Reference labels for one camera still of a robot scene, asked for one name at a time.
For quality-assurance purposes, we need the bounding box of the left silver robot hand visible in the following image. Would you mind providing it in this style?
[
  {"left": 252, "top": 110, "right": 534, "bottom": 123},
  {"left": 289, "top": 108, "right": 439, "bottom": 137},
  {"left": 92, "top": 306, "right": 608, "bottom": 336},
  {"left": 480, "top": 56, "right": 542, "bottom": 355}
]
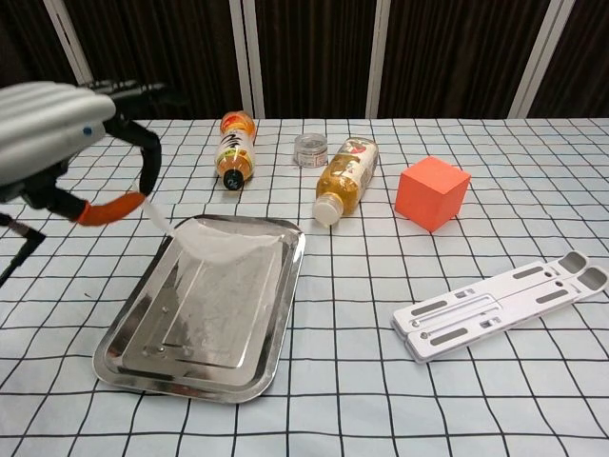
[{"left": 0, "top": 79, "right": 166, "bottom": 228}]

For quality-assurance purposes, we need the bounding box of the translucent white paper sheet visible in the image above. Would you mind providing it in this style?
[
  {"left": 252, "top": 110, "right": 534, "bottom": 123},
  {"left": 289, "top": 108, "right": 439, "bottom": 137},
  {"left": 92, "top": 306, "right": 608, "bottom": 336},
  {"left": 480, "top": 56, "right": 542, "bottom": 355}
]
[{"left": 141, "top": 195, "right": 284, "bottom": 367}]

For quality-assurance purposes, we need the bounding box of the stainless steel tray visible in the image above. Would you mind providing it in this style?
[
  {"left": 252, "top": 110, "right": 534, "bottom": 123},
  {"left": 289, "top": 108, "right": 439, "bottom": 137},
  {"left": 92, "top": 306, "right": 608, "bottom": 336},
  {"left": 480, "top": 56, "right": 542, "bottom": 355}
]
[{"left": 92, "top": 213, "right": 306, "bottom": 406}]

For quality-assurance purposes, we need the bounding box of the checkered light blue tablecloth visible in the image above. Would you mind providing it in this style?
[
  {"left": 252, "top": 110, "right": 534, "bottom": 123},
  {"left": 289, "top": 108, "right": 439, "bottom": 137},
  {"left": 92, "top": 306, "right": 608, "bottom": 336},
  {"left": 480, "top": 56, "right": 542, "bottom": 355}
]
[{"left": 0, "top": 115, "right": 609, "bottom": 457}]

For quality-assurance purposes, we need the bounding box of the tea bottle with black cap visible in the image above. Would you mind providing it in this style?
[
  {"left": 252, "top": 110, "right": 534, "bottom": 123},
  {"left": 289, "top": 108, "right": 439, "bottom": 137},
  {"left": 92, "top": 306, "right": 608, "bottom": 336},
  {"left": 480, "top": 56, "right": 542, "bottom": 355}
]
[{"left": 215, "top": 109, "right": 259, "bottom": 193}]

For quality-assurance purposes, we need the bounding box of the small clear plastic jar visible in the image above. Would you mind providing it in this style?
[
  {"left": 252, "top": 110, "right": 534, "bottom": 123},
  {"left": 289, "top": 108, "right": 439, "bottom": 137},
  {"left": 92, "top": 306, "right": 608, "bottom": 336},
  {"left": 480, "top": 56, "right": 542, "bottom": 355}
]
[{"left": 293, "top": 133, "right": 330, "bottom": 169}]

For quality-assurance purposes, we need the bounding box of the tea bottle with white cap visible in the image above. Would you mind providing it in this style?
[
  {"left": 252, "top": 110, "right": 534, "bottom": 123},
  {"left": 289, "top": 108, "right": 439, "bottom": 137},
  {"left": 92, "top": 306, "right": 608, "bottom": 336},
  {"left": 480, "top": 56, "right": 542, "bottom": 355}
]
[{"left": 311, "top": 136, "right": 381, "bottom": 228}]

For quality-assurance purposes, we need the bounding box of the orange cube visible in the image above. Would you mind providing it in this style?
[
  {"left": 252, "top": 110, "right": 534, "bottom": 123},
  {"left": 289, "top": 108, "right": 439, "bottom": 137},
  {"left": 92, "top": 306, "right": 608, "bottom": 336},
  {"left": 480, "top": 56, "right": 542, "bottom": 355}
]
[{"left": 393, "top": 155, "right": 473, "bottom": 234}]

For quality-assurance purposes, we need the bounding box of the white folding laptop stand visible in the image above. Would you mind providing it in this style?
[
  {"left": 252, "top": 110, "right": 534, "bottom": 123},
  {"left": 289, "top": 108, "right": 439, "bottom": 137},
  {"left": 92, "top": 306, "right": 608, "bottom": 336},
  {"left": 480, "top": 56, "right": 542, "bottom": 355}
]
[{"left": 390, "top": 251, "right": 609, "bottom": 367}]

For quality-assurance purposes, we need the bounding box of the white metal frame post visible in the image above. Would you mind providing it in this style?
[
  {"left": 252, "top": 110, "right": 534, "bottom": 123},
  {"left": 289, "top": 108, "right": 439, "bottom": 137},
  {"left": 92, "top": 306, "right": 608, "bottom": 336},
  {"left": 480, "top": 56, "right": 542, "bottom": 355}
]
[
  {"left": 226, "top": 0, "right": 266, "bottom": 119},
  {"left": 505, "top": 0, "right": 579, "bottom": 119},
  {"left": 44, "top": 0, "right": 96, "bottom": 89},
  {"left": 364, "top": 0, "right": 398, "bottom": 119}
]

